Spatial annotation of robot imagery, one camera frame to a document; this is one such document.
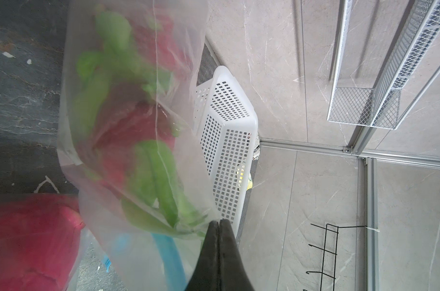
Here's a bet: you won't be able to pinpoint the yellow crumpled snack packet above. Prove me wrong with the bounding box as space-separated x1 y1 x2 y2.
238 170 253 191

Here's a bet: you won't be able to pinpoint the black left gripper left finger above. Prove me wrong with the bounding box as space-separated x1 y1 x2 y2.
185 221 219 291

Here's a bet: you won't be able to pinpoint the black wire hook rack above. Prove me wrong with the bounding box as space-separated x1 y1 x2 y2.
305 223 367 291

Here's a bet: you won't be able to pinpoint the clear zip-top bag blue seal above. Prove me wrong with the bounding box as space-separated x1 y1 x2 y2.
57 1 219 291

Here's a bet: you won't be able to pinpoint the pink dragon fruit in bag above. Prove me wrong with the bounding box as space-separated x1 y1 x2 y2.
67 85 209 240

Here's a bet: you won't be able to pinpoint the white wire mesh wall shelf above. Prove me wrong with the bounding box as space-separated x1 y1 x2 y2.
327 1 440 130

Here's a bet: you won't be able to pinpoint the pink dragon fruit green scales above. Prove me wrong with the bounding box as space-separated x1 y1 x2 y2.
76 5 193 95

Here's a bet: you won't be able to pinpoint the white perforated plastic basket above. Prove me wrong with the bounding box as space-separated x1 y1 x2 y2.
194 65 258 233

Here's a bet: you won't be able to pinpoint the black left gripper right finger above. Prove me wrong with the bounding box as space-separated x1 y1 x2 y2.
218 219 254 291

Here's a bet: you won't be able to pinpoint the pink dragon fruit upper near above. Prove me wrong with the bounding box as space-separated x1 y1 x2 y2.
0 193 86 291

